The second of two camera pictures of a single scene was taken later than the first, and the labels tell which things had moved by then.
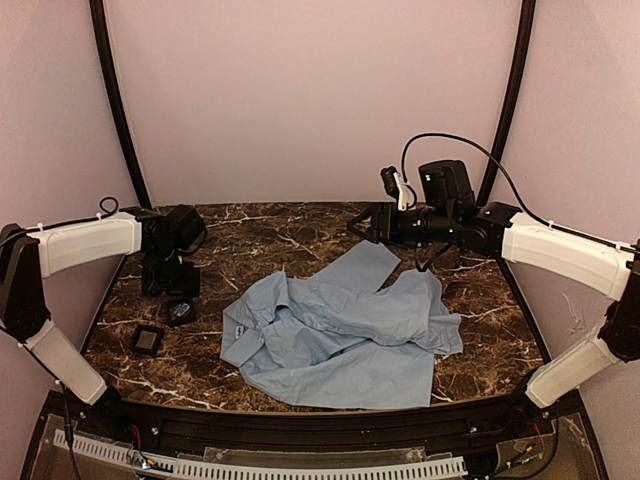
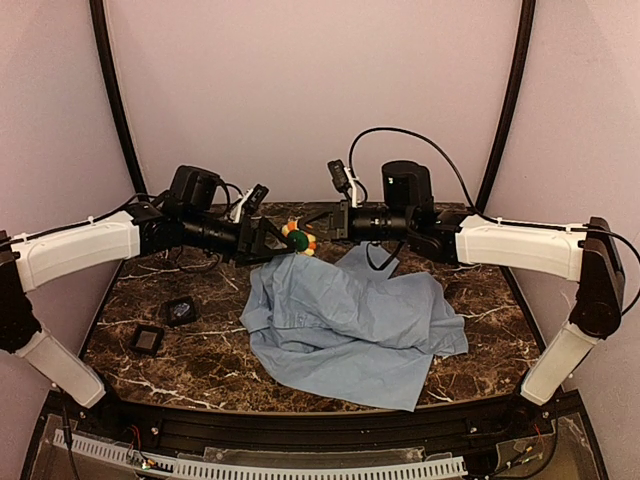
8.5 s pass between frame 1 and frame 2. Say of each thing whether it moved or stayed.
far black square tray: stayed
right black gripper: moved
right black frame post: stayed
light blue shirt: moved
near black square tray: stayed
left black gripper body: moved
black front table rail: stayed
